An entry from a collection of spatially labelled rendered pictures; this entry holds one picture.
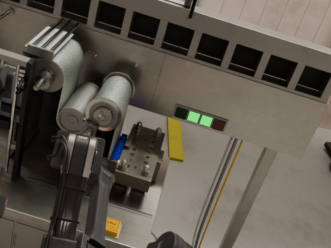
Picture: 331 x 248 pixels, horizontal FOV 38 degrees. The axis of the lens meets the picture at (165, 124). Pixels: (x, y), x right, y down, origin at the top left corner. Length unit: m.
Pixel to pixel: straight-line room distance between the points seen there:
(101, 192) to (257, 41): 0.93
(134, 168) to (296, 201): 2.31
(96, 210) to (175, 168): 2.44
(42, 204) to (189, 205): 1.81
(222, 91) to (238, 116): 0.14
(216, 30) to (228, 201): 1.99
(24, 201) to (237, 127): 0.98
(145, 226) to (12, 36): 1.03
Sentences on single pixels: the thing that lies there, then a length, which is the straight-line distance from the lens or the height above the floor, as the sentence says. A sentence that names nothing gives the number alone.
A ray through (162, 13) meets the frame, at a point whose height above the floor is 1.60.
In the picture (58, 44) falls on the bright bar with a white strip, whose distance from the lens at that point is 1.94.
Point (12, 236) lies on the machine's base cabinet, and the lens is 2.10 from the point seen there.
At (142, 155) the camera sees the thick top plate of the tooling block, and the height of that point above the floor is 1.03.
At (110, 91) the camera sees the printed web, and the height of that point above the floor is 1.31.
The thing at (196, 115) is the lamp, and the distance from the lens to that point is 2.23.
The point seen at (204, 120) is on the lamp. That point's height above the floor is 1.18.
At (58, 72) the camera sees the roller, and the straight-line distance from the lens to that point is 1.92.
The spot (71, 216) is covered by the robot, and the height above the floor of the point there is 1.66.
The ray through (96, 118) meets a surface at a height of 1.24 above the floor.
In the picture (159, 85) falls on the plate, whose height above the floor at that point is 1.28.
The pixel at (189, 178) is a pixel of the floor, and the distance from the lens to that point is 3.89.
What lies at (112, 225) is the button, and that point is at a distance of 1.93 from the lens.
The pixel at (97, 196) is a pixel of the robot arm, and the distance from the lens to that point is 1.59.
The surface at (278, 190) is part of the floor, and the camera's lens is 4.19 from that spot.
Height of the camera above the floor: 2.25
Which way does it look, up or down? 30 degrees down
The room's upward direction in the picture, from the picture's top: 18 degrees clockwise
